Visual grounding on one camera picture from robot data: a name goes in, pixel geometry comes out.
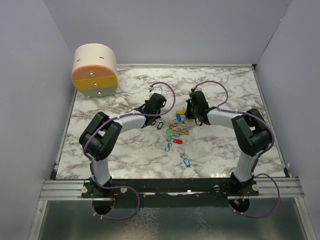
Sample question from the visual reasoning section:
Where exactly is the blue s-shaped carabiner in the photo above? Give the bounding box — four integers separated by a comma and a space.
170, 133, 180, 140
164, 142, 172, 152

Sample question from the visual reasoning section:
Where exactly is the red S-shaped carabiner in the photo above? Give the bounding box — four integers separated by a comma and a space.
168, 122, 178, 130

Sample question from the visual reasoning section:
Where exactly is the aluminium frame rail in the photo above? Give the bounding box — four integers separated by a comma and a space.
39, 177, 305, 201

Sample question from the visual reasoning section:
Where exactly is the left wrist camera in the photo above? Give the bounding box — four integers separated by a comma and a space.
149, 86, 163, 95

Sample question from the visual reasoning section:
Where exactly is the blue window tag with key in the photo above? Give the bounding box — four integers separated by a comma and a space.
177, 149, 191, 168

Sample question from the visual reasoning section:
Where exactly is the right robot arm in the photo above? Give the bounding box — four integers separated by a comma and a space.
185, 90, 275, 196

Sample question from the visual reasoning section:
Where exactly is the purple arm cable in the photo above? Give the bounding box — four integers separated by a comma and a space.
83, 81, 176, 221
191, 80, 281, 218

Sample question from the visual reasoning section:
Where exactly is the red key tag with key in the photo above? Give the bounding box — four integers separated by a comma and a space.
172, 138, 183, 145

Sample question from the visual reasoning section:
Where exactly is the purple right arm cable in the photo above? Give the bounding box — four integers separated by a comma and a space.
191, 80, 281, 218

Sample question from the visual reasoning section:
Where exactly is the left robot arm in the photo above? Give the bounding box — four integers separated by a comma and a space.
79, 93, 167, 198

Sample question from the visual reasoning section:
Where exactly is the black key tag with key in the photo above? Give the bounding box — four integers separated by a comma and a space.
157, 121, 164, 130

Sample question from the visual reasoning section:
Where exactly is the round three-drawer storage box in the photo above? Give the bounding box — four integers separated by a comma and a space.
71, 43, 119, 98

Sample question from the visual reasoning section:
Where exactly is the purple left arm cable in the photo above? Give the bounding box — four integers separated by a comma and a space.
83, 81, 176, 221

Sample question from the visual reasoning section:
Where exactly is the yellow key tag with key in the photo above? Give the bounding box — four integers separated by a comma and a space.
176, 110, 185, 115

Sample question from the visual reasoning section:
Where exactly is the green key tag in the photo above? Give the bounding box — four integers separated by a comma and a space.
165, 128, 172, 138

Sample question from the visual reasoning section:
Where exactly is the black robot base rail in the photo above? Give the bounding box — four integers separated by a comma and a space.
81, 177, 259, 209

